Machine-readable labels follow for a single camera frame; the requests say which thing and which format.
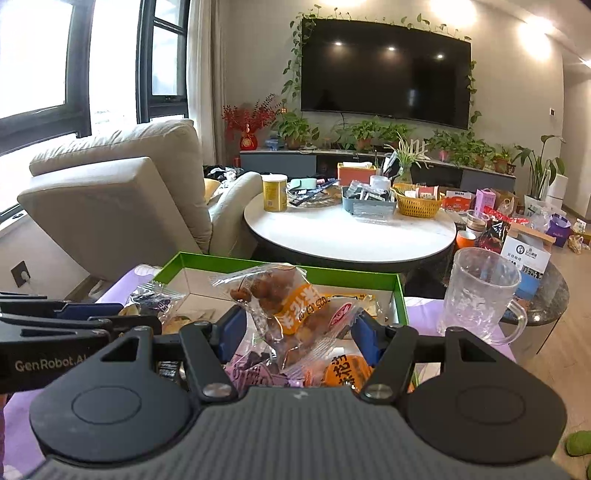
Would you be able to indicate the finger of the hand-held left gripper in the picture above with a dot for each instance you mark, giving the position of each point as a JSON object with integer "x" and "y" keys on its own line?
{"x": 83, "y": 310}
{"x": 69, "y": 324}

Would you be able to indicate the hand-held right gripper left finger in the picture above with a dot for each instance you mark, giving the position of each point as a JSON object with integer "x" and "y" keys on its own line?
{"x": 235, "y": 327}

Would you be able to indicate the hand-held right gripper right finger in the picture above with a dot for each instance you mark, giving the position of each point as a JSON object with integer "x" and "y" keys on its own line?
{"x": 367, "y": 332}

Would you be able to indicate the pink label seed bag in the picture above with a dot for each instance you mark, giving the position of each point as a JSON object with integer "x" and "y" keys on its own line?
{"x": 258, "y": 374}

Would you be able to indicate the green cardboard box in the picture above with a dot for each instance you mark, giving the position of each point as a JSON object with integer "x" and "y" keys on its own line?
{"x": 369, "y": 280}

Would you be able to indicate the orange label nut packet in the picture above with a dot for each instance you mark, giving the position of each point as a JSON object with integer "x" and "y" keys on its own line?
{"x": 295, "y": 309}

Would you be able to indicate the orange snack packet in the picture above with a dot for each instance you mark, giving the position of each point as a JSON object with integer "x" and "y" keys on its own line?
{"x": 346, "y": 371}

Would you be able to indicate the purple floral tablecloth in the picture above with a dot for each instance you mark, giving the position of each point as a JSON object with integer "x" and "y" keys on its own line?
{"x": 425, "y": 314}

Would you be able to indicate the dark packet yellow label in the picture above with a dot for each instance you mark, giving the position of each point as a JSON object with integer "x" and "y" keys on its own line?
{"x": 154, "y": 300}

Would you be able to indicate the round white table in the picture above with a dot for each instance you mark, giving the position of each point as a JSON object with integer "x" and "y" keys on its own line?
{"x": 346, "y": 235}

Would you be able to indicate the beige sofa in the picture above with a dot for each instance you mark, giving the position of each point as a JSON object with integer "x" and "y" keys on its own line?
{"x": 115, "y": 207}

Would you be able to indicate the clear glass pitcher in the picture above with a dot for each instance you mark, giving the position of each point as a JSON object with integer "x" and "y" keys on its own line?
{"x": 475, "y": 295}

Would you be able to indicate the blue-grey plastic basket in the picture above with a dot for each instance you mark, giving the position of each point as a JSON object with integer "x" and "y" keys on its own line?
{"x": 369, "y": 205}

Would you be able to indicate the orange cup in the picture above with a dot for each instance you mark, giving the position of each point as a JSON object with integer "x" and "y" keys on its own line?
{"x": 465, "y": 241}

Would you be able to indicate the yellow woven basket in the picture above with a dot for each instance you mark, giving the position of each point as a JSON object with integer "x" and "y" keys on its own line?
{"x": 418, "y": 207}

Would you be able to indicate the yellow can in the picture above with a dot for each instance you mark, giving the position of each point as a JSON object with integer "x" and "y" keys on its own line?
{"x": 275, "y": 194}

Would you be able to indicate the yellow cushion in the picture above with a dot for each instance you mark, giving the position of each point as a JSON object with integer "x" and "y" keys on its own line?
{"x": 211, "y": 190}

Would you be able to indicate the white paper roll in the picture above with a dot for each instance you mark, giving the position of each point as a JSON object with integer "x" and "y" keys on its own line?
{"x": 380, "y": 182}

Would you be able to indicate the dark clothes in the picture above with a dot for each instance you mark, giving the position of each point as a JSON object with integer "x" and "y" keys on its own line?
{"x": 224, "y": 172}

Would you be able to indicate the clear plastic cup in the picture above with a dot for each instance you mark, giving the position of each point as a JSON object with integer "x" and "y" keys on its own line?
{"x": 478, "y": 221}

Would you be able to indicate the orange tissue box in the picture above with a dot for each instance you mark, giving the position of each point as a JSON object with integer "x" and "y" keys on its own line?
{"x": 355, "y": 175}

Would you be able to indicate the teal pouch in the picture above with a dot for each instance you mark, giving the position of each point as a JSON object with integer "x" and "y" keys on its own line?
{"x": 304, "y": 184}

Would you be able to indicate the red glossy bag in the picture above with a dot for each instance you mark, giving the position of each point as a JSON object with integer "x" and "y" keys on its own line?
{"x": 494, "y": 235}

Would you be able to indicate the red white box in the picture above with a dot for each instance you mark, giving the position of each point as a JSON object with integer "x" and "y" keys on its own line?
{"x": 459, "y": 201}

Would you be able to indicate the grey television cabinet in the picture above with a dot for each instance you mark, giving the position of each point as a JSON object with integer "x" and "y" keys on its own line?
{"x": 277, "y": 161}

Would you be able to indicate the pink box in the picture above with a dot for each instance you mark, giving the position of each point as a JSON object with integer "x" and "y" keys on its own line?
{"x": 485, "y": 201}

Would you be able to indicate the spider plant in vase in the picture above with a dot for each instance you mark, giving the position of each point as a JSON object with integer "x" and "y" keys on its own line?
{"x": 405, "y": 159}

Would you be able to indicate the blue white cardboard carton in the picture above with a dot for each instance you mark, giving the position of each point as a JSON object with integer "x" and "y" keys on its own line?
{"x": 526, "y": 254}

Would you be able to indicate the red flower vase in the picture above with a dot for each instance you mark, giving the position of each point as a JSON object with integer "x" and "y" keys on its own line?
{"x": 249, "y": 141}

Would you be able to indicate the dark round side table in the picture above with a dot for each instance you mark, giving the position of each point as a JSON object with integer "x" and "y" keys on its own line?
{"x": 549, "y": 286}

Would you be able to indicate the row of potted plants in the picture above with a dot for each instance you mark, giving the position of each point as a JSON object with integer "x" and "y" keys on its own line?
{"x": 364, "y": 131}

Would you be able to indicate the purple gift bag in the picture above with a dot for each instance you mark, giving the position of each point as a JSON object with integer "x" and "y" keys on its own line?
{"x": 559, "y": 230}

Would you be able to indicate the tall leafy potted plant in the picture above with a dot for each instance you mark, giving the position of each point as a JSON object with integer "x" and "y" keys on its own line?
{"x": 538, "y": 170}

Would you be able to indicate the white air purifier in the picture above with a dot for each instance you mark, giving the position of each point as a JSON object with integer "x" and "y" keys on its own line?
{"x": 556, "y": 189}

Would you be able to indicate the black framed window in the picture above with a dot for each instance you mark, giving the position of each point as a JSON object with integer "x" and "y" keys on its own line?
{"x": 78, "y": 69}

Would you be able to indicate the green slipper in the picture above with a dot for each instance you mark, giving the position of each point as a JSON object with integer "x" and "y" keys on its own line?
{"x": 581, "y": 444}

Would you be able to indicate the black television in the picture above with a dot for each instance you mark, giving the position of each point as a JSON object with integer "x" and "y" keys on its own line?
{"x": 383, "y": 74}

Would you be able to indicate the wall socket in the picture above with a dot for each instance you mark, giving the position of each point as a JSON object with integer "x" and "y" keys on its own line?
{"x": 21, "y": 273}

